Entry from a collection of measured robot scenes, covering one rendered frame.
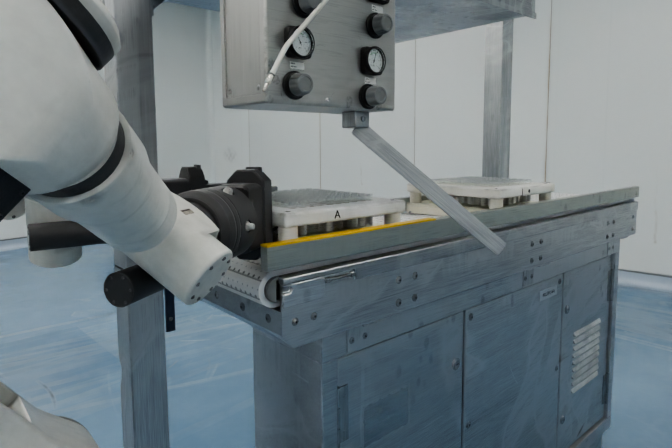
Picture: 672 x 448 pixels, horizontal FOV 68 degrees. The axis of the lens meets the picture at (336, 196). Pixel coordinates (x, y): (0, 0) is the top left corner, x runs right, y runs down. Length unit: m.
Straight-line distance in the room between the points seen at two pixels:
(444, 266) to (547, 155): 3.33
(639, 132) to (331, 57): 3.51
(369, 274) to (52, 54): 0.57
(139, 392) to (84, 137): 0.69
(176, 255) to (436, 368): 0.68
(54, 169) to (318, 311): 0.48
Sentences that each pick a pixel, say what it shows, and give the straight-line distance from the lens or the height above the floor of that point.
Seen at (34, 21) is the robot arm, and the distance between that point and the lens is 0.29.
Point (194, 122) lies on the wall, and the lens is 6.71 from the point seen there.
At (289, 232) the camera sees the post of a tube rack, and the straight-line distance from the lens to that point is 0.68.
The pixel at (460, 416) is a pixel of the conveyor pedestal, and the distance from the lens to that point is 1.16.
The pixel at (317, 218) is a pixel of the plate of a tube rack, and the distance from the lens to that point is 0.70.
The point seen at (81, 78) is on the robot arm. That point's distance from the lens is 0.29.
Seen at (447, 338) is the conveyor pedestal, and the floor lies 0.61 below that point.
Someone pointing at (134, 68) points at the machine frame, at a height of 1.11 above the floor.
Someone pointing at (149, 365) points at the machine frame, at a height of 0.63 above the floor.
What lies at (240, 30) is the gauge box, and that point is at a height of 1.13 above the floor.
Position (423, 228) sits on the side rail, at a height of 0.85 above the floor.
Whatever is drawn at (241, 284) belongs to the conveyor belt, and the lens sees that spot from 0.69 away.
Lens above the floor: 0.99
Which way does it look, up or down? 6 degrees down
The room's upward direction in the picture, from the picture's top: straight up
